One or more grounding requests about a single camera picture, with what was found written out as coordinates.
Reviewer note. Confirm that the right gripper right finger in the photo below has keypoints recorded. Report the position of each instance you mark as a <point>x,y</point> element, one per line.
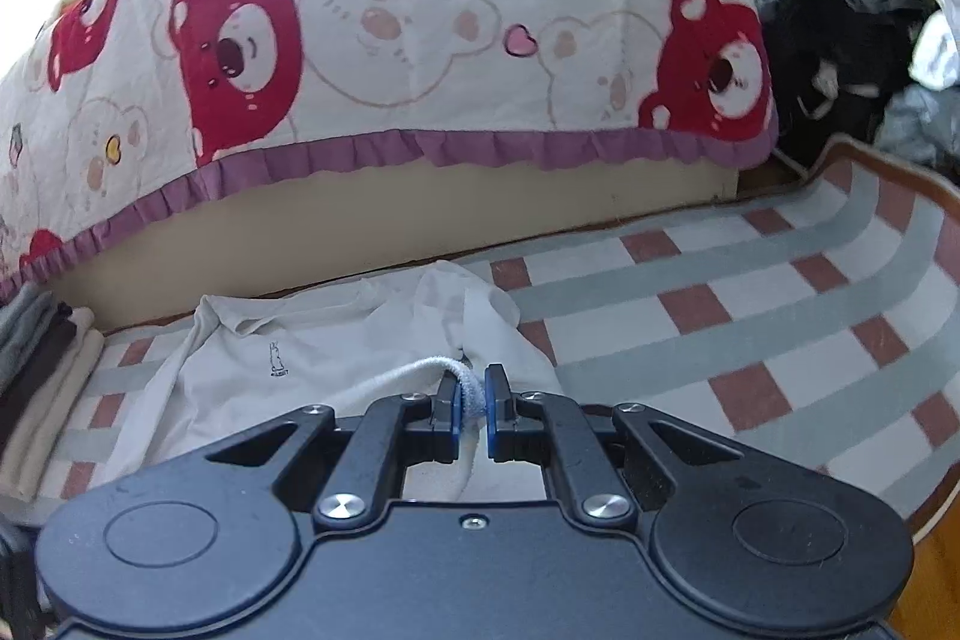
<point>553,432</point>

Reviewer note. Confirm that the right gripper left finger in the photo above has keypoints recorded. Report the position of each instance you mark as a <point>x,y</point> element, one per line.
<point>395,433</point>

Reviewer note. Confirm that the white long-sleeve shirt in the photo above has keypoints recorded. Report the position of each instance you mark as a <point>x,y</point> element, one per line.
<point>245,361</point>

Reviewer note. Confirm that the pile of dark clothes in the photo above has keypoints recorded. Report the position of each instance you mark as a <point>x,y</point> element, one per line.
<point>884,72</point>

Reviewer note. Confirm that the checkered floor rug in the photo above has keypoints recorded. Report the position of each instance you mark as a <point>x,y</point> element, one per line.
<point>820,325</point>

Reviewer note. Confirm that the cream folded garment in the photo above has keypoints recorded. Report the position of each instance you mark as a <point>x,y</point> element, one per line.
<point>26,451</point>

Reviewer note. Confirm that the dark brown folded garment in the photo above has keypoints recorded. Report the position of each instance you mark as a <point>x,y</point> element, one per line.
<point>37,370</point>

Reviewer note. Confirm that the grey folded towel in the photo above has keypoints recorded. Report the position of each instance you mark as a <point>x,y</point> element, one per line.
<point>24,322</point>

